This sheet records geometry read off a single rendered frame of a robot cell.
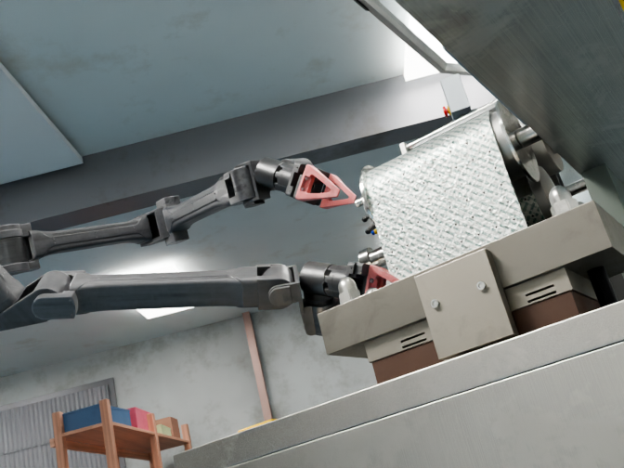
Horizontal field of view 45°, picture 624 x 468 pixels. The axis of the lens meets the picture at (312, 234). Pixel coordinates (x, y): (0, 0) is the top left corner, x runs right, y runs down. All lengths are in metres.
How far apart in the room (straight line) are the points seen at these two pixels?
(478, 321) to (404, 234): 0.34
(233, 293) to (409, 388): 0.46
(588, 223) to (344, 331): 0.35
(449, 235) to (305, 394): 7.24
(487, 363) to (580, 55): 0.35
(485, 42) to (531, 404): 0.39
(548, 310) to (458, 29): 0.38
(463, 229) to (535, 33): 0.48
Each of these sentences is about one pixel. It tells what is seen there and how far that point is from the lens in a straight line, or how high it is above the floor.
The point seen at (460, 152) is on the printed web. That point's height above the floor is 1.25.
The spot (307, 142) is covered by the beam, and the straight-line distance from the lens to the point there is 4.50.
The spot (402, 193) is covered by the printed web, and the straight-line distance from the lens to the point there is 1.25.
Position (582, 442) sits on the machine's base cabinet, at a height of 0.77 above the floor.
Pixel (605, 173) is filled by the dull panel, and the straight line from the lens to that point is 1.17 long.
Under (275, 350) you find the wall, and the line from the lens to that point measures 8.51.
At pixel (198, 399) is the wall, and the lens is 8.58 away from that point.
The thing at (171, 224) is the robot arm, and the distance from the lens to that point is 1.79.
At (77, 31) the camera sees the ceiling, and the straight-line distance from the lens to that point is 3.81.
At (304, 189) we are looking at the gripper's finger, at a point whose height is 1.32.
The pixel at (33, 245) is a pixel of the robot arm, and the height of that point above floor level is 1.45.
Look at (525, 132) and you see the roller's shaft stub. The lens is 1.25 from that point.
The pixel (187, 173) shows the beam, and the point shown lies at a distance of 4.54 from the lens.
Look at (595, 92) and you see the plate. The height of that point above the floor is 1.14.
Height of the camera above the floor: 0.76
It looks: 21 degrees up
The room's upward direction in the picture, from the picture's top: 14 degrees counter-clockwise
